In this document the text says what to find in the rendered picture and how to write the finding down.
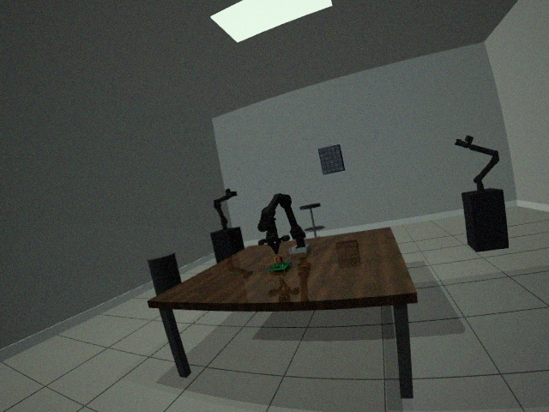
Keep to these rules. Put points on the green circuit board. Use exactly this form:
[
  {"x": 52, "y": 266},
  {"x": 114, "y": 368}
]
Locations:
[{"x": 279, "y": 265}]

